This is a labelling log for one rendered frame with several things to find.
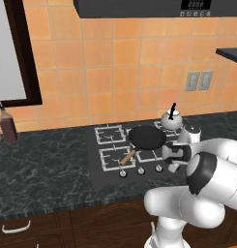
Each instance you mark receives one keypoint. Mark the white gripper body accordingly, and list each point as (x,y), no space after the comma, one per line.
(173,167)

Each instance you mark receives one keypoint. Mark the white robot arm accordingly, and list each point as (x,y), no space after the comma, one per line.
(203,193)

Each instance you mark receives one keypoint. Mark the silver hob knob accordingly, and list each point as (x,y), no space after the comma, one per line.
(122,173)
(141,171)
(158,168)

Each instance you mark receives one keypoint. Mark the black gas hob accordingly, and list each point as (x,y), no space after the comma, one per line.
(103,171)

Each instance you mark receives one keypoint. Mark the dark wood cupboard door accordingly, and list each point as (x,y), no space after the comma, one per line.
(113,226)

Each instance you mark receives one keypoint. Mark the dark wood drawer front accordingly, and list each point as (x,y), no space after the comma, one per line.
(45,231)

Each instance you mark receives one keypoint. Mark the dark grey range hood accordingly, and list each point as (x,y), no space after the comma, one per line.
(129,8)

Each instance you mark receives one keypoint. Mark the dark red bottle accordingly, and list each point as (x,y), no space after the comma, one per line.
(8,129)

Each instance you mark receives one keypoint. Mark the dark framed window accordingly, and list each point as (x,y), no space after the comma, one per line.
(10,48)

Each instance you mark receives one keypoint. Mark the grey wall socket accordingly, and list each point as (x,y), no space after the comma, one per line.
(206,80)
(192,81)

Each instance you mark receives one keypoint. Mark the dark wall shelf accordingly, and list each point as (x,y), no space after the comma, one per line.
(231,54)

